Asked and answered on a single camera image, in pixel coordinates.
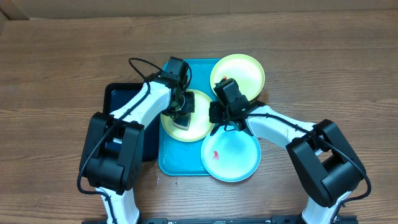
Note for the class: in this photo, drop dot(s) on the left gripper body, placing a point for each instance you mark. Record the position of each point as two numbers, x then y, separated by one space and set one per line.
181 101

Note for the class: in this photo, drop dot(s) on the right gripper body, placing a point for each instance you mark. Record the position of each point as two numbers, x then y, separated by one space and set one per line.
216 112

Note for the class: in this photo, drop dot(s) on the dark green sponge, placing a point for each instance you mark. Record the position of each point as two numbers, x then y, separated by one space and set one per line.
182 121

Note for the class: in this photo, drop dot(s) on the green plate with stain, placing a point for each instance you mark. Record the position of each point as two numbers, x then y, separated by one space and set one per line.
200 125

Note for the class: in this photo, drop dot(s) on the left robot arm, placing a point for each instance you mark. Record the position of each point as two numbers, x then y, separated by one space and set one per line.
112 154

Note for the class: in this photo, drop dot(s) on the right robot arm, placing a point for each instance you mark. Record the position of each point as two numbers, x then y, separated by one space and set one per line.
328 168

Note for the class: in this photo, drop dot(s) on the teal plastic serving tray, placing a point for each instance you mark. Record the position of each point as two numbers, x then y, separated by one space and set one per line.
184 158

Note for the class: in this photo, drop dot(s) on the black plastic tray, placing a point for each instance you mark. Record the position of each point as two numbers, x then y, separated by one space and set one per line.
117 95

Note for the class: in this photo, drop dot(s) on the light blue plate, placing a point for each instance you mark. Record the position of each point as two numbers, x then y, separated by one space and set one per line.
230 156

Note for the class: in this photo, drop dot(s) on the cardboard backdrop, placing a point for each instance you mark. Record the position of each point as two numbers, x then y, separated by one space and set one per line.
66 9

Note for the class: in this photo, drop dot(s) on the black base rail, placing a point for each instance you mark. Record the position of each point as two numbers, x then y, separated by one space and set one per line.
276 219

